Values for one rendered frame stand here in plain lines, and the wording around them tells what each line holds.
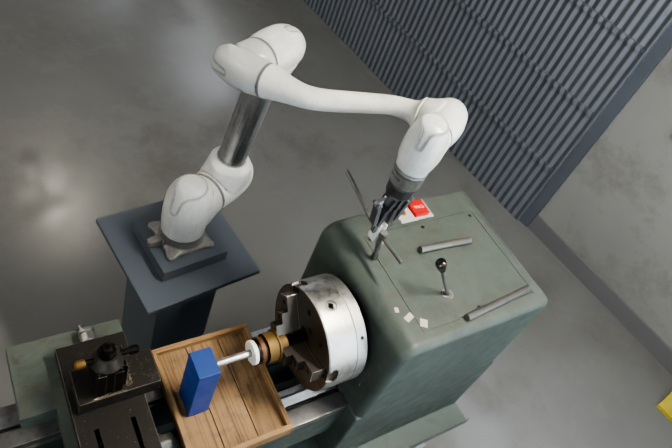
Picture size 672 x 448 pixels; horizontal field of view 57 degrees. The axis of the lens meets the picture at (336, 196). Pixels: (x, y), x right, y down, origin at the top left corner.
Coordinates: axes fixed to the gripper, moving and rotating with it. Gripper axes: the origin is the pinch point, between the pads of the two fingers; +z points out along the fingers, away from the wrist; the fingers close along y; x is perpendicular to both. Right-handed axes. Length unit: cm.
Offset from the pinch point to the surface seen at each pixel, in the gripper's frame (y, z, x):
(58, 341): 82, 42, -15
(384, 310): 5.3, 10.3, 19.5
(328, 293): 17.7, 11.4, 9.2
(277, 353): 33.1, 24.5, 15.6
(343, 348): 19.1, 16.2, 23.7
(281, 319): 29.6, 20.4, 8.3
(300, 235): -61, 135, -94
